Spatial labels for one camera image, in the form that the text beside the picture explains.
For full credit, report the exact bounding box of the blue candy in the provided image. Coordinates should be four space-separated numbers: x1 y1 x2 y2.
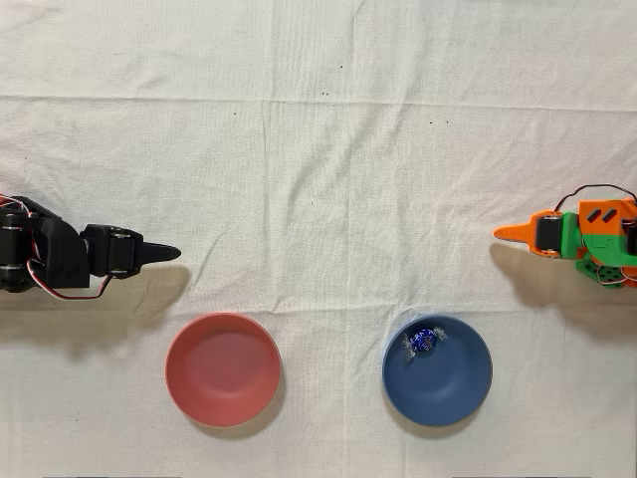
400 326 449 364

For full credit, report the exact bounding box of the red bowl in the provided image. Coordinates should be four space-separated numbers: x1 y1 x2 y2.
164 312 283 428

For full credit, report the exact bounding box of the blue bowl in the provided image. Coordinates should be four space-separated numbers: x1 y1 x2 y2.
381 313 494 428

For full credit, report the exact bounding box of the white wrinkled tablecloth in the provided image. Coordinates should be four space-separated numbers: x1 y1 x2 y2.
0 0 637 478

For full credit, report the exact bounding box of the white red looping servo cable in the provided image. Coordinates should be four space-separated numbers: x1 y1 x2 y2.
27 256 114 302

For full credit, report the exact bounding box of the thin gripper servo cable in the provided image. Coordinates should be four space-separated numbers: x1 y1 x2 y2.
553 184 637 213

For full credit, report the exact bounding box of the short base servo cable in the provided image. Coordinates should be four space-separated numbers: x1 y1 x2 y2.
594 266 636 290

